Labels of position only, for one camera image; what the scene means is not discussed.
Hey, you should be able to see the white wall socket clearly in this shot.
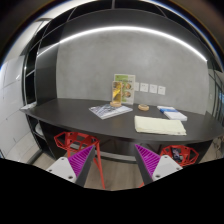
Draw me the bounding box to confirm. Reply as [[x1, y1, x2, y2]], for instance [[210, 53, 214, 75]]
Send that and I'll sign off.
[[149, 84, 157, 94], [158, 86, 166, 95], [140, 83, 149, 92]]

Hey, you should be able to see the white wall socket middle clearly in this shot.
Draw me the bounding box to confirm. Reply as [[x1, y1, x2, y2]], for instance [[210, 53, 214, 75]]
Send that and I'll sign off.
[[149, 84, 157, 94]]

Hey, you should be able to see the red metal stool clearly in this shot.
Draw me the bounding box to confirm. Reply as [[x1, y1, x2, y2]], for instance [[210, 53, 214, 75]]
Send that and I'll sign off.
[[139, 144, 200, 188], [54, 131, 105, 187]]

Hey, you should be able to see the round wooden coaster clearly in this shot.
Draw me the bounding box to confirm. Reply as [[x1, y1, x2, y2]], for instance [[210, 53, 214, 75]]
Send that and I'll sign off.
[[138, 104, 149, 111]]

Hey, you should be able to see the black shelving unit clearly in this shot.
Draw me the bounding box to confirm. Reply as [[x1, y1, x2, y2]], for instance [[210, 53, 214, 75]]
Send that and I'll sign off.
[[20, 0, 116, 161]]

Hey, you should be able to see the curved led light strip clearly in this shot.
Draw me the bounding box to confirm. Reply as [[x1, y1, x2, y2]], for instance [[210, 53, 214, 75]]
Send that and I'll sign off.
[[37, 26, 208, 62]]

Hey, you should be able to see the cream folded towel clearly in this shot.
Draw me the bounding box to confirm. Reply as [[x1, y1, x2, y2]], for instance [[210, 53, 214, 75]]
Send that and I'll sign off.
[[134, 116, 186, 136]]

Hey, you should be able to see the grey magazine on table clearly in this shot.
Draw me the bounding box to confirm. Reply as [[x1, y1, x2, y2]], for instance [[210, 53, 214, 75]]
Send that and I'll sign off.
[[89, 104, 132, 120]]

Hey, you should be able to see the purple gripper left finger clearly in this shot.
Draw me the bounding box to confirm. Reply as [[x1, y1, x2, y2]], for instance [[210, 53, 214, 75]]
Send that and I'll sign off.
[[47, 145, 95, 187]]

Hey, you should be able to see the red metal stool left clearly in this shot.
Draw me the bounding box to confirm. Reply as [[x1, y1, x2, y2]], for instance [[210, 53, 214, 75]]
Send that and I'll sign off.
[[54, 131, 105, 187]]

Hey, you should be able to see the yellow brochure in holder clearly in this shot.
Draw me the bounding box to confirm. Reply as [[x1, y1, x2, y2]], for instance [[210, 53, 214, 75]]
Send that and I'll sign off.
[[110, 81, 122, 107]]

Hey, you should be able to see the red metal stool right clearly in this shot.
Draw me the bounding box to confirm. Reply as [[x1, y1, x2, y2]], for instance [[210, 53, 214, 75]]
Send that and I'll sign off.
[[139, 144, 200, 188]]

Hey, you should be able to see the green white standing poster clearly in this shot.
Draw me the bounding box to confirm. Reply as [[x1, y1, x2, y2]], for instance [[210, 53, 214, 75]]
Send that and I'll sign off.
[[114, 74, 135, 105]]

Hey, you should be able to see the white blue book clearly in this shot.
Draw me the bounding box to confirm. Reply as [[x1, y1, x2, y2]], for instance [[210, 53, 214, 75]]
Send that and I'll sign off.
[[158, 106, 187, 121]]

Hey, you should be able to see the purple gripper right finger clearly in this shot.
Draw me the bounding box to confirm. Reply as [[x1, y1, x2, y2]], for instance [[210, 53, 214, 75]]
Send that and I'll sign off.
[[135, 145, 182, 185]]

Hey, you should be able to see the white wall socket right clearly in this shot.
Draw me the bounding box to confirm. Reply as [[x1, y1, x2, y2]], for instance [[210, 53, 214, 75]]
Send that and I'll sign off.
[[158, 86, 166, 95]]

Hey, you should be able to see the white wall socket left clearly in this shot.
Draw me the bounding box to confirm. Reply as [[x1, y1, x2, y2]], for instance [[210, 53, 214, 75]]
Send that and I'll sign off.
[[140, 83, 149, 92]]

